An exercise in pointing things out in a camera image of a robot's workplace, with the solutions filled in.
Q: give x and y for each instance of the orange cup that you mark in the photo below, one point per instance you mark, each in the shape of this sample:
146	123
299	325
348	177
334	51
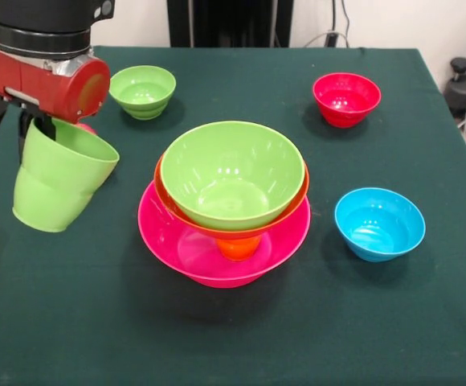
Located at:
239	249

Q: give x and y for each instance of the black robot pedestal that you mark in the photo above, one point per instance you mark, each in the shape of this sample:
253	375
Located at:
233	20

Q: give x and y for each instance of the red cup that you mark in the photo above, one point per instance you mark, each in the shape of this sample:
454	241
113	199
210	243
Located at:
88	128

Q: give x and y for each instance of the small red bowl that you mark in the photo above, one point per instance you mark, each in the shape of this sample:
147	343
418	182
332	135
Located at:
345	98

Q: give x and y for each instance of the black power plug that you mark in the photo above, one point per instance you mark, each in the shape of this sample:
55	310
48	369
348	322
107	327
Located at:
332	39

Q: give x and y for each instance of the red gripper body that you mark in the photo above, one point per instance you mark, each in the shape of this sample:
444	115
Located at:
44	86

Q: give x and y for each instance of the large pink bowl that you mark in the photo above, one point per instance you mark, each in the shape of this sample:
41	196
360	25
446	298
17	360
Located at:
156	237

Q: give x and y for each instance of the small blue bowl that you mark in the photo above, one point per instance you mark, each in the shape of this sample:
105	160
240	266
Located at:
377	229

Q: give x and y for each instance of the green cup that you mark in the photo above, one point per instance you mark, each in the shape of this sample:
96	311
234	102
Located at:
56	185

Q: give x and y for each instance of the small green bowl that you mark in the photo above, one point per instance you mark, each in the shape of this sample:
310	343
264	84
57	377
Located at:
142	90

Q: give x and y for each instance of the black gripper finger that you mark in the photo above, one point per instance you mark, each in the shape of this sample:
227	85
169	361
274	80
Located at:
23	136
48	126

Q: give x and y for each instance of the large orange bowl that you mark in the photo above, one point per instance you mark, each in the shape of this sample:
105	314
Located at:
166	197

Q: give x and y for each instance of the dark green tablecloth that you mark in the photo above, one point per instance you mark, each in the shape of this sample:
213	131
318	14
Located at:
233	329

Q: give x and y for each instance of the large green bowl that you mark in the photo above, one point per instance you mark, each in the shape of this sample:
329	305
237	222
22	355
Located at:
233	177

